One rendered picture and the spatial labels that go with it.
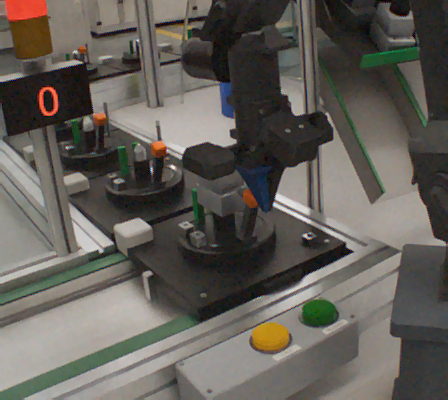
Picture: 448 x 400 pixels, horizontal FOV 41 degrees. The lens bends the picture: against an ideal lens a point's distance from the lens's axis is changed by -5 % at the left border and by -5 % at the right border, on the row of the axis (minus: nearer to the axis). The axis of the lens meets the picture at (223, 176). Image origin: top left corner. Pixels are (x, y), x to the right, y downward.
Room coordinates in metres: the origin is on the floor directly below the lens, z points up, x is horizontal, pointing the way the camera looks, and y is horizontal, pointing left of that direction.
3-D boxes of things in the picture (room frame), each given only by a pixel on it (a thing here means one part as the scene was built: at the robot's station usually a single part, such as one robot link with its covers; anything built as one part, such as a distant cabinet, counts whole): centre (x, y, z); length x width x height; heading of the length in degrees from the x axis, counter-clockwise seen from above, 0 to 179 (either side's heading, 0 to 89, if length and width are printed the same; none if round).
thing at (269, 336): (0.55, -0.03, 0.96); 0.04 x 0.04 x 0.02
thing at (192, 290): (0.78, 0.00, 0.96); 0.24 x 0.24 x 0.02; 31
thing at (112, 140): (1.20, 0.27, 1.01); 0.24 x 0.24 x 0.13; 31
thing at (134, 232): (0.81, 0.14, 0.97); 0.05 x 0.05 x 0.04; 31
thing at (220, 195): (0.79, 0.01, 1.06); 0.08 x 0.04 x 0.07; 31
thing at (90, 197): (1.00, 0.14, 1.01); 0.24 x 0.24 x 0.13; 31
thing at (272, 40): (0.69, -0.05, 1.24); 0.09 x 0.06 x 0.07; 38
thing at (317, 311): (0.59, -0.09, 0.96); 0.04 x 0.04 x 0.02
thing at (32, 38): (0.78, 0.23, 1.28); 0.05 x 0.05 x 0.05
